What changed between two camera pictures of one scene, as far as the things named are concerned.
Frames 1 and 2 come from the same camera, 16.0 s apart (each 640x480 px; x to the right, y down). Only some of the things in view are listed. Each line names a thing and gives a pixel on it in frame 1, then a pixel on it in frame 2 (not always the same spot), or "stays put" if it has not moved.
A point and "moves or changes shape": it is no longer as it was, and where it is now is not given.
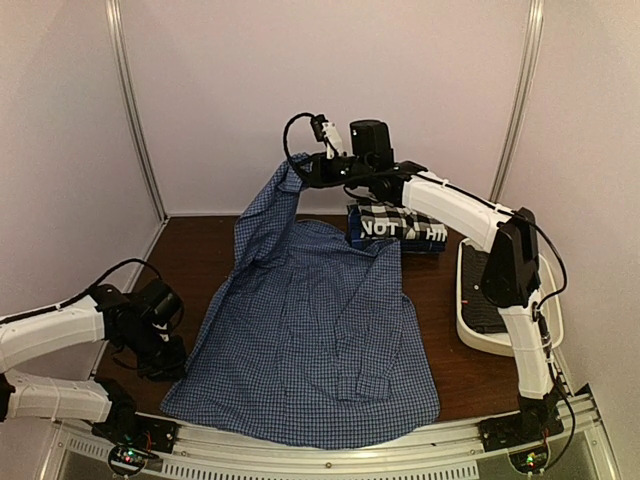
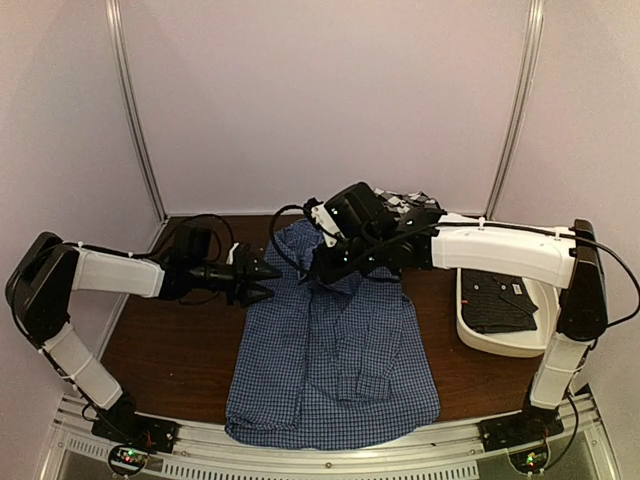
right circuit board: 531,460 stays put
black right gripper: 321,176 -> 330,274
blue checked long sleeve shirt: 305,339 moves or changes shape
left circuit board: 125,459 stays put
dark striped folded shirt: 479,314 stays put
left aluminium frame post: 114,12 stays put
